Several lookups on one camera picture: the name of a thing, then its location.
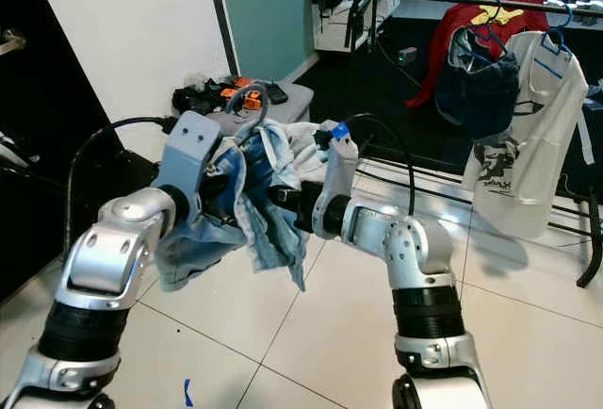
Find blue plastic hanger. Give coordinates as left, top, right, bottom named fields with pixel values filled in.
left=532, top=2, right=576, bottom=80
left=471, top=0, right=514, bottom=57

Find white shelf unit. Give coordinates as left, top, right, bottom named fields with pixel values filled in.
left=313, top=0, right=373, bottom=52

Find dark blue denim shorts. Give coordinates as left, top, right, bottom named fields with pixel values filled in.
left=433, top=25, right=522, bottom=141

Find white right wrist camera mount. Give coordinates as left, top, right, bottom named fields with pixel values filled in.
left=313, top=122, right=359, bottom=236

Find red shirt with yellow print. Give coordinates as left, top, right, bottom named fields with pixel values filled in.
left=405, top=0, right=549, bottom=108

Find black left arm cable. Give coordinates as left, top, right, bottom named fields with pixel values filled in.
left=64, top=115, right=180, bottom=259

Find metal door handle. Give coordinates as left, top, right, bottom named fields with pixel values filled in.
left=0, top=32, right=25, bottom=53

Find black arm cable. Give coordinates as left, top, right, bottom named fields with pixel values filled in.
left=64, top=115, right=180, bottom=259
left=349, top=112, right=417, bottom=220

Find white printed t-shirt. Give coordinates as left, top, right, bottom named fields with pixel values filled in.
left=462, top=30, right=590, bottom=240

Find light blue denim garment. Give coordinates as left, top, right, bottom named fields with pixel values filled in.
left=155, top=119, right=340, bottom=292

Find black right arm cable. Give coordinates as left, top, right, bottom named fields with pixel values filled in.
left=349, top=112, right=417, bottom=220

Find black handheld meter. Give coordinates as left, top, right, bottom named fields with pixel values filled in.
left=262, top=82, right=289, bottom=106

